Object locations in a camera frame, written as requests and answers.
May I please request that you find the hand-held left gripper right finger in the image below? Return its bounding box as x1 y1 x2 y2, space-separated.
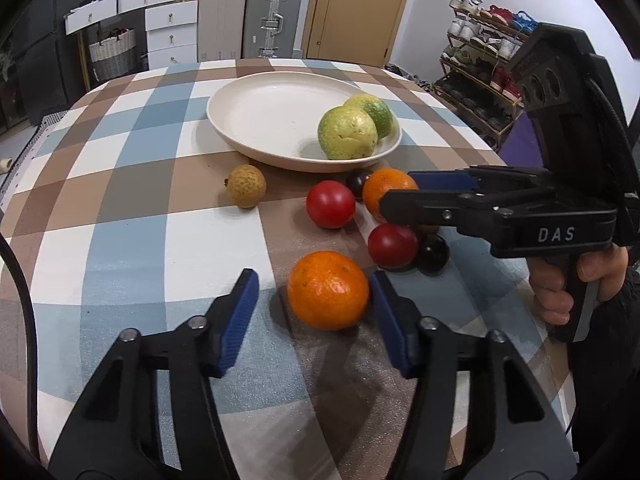
369 270 581 480

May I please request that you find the green round citrus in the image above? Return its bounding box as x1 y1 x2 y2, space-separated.
344 94 394 140

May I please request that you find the brown longan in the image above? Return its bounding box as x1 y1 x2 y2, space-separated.
225 164 267 208

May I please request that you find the dark purple plum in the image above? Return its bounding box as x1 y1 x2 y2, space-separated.
416 233 451 276
346 170 375 200

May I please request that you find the group of assorted shoes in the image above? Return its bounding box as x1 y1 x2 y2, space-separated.
435 0 541 131

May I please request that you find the person's right hand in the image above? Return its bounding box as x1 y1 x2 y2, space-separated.
529 246 630 327

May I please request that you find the orange tangerine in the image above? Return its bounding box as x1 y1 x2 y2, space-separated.
287 251 371 331
362 168 420 224

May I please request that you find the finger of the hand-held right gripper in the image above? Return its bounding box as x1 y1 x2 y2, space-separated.
407 165 551 197
378 187 501 242

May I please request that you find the cream round plate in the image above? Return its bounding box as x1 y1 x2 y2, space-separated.
207 72 403 173

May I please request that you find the red cherry tomato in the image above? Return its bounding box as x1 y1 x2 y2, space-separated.
367 223 420 269
306 180 357 230

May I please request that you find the woven laundry basket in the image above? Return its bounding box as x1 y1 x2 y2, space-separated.
88 27 138 82

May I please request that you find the wooden shoe rack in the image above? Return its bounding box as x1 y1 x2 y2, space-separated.
432 0 543 151

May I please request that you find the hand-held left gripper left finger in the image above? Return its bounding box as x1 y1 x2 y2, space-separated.
47 268 261 480

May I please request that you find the purple cloth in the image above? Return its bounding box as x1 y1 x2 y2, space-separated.
500 110 547 171

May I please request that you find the white drawer desk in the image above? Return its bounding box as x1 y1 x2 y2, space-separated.
64 0 200 71

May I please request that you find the silver suitcase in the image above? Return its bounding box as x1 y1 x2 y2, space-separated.
242 0 304 60

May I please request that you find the wooden door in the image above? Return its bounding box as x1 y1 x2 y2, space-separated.
302 0 418 63

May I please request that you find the yellow-green guava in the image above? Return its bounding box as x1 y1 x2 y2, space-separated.
318 105 378 161

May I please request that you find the black refrigerator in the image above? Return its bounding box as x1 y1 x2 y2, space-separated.
10 0 88 126

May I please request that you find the person's right forearm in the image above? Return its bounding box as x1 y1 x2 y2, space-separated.
570 265 640 466

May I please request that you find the beige suitcase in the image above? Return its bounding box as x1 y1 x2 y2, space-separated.
196 0 249 63

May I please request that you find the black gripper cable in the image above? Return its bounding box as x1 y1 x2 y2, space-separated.
585 77 640 211
0 232 41 461

